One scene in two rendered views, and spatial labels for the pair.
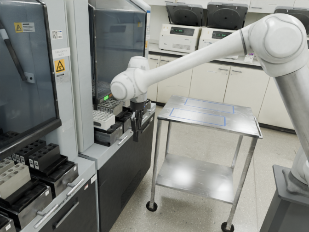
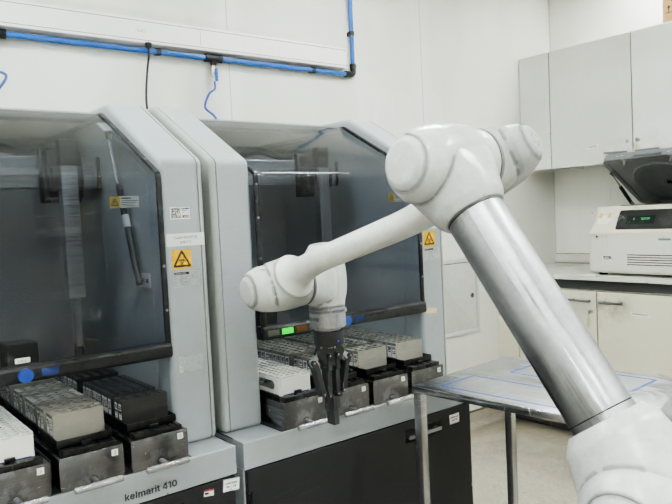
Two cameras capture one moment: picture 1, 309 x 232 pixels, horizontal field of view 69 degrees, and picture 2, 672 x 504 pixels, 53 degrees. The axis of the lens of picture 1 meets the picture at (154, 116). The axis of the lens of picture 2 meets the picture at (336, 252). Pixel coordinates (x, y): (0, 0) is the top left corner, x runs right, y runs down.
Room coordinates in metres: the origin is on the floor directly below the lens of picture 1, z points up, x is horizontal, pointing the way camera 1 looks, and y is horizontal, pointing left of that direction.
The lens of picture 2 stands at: (-0.33, -0.85, 1.28)
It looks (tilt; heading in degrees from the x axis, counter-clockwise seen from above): 3 degrees down; 34
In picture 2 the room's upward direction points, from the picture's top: 3 degrees counter-clockwise
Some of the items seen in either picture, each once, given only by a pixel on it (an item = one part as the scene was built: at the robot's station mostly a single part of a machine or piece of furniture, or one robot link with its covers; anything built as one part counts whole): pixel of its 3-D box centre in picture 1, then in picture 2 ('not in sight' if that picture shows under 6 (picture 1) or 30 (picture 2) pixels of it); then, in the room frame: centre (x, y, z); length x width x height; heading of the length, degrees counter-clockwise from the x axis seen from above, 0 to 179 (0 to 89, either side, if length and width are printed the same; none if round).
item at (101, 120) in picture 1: (88, 118); (266, 377); (1.13, 0.38, 0.83); 0.30 x 0.10 x 0.06; 72
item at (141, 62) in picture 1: (137, 73); (321, 274); (1.03, 0.09, 1.14); 0.13 x 0.11 x 0.16; 166
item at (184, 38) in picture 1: (183, 27); (666, 211); (3.64, -0.33, 1.22); 0.62 x 0.56 x 0.64; 160
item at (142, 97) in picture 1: (137, 95); (327, 317); (1.04, 0.09, 1.03); 0.09 x 0.09 x 0.06
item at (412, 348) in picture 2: not in sight; (407, 350); (1.54, 0.14, 0.85); 0.12 x 0.02 x 0.06; 161
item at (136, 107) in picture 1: (137, 108); (329, 347); (1.04, 0.09, 0.96); 0.08 x 0.07 x 0.09; 162
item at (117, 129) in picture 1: (69, 121); (243, 387); (1.18, 0.50, 0.78); 0.73 x 0.14 x 0.09; 72
